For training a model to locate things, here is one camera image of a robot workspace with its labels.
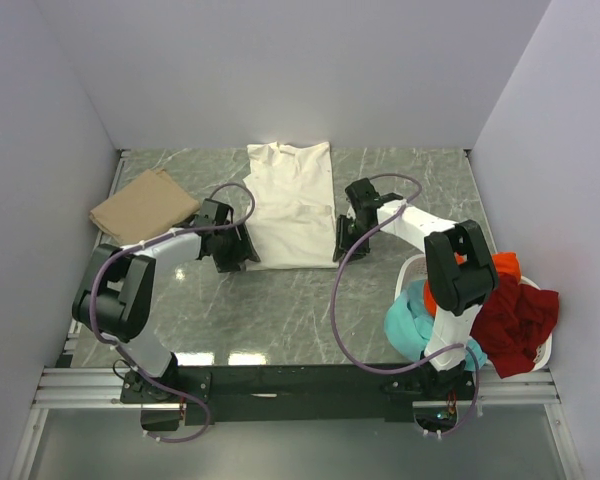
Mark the dark red t shirt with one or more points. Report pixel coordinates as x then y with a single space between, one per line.
514 322

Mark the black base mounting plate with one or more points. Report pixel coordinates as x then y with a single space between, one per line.
285 393

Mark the teal t shirt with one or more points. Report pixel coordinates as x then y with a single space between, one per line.
408 325

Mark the aluminium frame rail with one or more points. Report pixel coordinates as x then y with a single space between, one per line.
282 318

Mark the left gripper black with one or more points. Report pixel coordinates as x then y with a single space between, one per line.
243 250

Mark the cream white t shirt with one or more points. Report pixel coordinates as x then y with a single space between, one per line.
294 222

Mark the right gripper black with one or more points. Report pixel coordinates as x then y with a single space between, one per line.
343 243

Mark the white perforated laundry basket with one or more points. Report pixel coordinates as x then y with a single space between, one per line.
415 269

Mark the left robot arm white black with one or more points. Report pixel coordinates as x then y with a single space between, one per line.
115 294

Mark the folded tan t shirt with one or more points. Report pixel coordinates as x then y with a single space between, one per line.
148 206

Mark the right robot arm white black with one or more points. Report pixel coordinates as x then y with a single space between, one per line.
460 273

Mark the orange t shirt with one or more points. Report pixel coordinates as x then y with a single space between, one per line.
506 263

